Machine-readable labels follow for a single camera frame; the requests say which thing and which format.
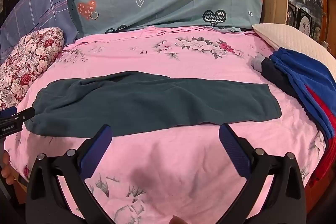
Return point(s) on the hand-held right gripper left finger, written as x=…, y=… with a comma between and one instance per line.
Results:
x=95, y=150

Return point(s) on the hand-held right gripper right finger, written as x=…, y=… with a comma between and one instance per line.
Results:
x=235, y=150

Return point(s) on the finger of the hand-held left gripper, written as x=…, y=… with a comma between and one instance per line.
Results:
x=25, y=114

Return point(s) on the dark green pants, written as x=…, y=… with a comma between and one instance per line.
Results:
x=144, y=100

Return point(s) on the person's left hand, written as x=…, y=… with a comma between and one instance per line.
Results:
x=5, y=166

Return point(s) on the red floral pillow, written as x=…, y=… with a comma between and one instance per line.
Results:
x=29, y=61

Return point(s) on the dark navy garment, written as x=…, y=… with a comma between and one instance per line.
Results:
x=275, y=77

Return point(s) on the red garment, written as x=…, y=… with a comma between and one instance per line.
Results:
x=323, y=134

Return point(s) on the grey garment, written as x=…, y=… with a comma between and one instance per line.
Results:
x=257, y=62

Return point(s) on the blue garment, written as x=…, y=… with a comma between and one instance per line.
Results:
x=302, y=77

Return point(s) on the purple plaid pillow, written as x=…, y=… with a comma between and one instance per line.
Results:
x=39, y=8

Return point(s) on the pink floral bed sheet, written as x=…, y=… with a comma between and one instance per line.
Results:
x=170, y=56

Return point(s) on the white quilted pillow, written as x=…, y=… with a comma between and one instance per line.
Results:
x=288, y=37

